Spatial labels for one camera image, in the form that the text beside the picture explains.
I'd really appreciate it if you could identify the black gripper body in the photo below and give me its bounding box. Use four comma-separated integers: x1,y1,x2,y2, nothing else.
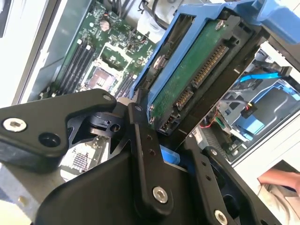
35,151,202,225

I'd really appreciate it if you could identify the hard disk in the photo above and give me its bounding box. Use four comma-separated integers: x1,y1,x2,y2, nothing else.
130,0,300,171

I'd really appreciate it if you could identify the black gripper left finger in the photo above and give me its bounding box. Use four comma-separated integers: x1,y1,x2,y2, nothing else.
0,88,174,213

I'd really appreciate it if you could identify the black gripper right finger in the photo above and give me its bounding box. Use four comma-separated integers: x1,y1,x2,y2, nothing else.
185,140,282,225

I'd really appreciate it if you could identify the person's bare hand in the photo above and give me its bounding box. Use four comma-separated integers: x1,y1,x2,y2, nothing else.
257,168,300,191

